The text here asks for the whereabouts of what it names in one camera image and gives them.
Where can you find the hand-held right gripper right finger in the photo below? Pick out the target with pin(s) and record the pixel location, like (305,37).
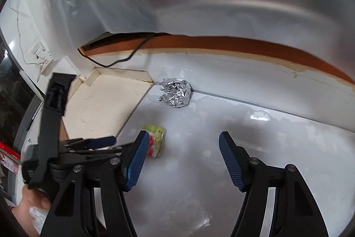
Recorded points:
(231,162)

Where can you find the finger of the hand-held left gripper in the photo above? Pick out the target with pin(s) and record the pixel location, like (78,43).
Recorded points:
(97,141)
(105,152)

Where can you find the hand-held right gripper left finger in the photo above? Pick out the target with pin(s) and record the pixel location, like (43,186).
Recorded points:
(136,162)

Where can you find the green snack packet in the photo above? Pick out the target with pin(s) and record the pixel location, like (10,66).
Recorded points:
(155,139)

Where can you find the person's left hand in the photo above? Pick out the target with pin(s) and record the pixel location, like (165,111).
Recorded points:
(29,203)

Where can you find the red white box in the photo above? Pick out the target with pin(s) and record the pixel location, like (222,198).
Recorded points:
(8,156)

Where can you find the crumpled foil ball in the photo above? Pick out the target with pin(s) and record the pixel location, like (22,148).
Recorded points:
(174,92)

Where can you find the white wall socket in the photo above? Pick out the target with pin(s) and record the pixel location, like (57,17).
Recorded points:
(38,52)

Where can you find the brown wooden wall trim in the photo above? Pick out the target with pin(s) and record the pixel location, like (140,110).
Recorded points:
(249,44)

